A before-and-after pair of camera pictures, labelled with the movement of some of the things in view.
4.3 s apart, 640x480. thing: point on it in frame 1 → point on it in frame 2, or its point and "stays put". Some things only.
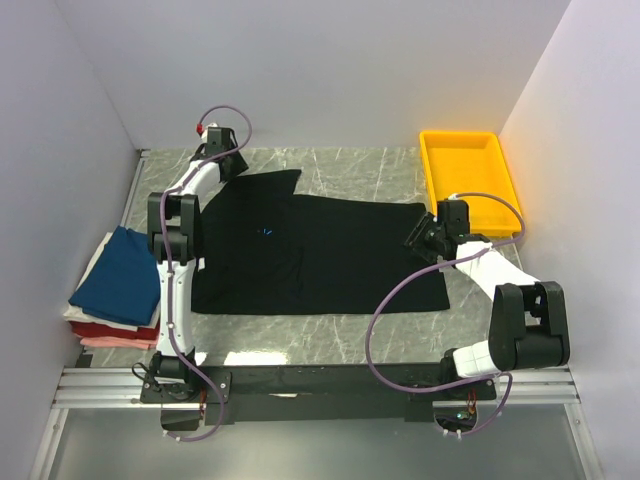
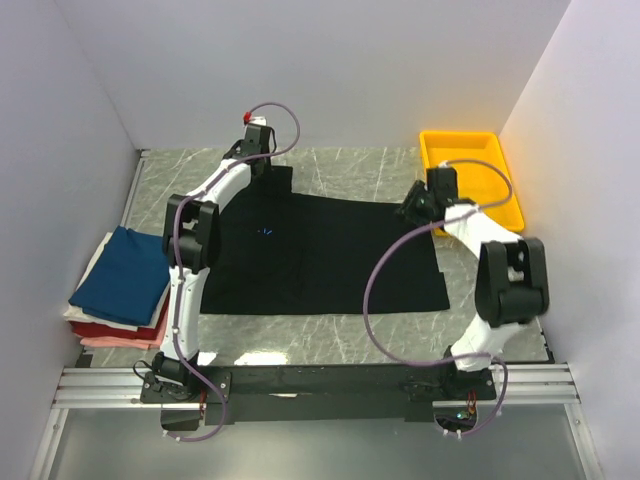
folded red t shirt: [148, 332] stays put
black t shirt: [267, 251] stays put
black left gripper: [239, 167] → [269, 165]
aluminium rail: [100, 388] stays put
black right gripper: [415, 239] → [407, 206]
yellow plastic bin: [460, 162] stays put
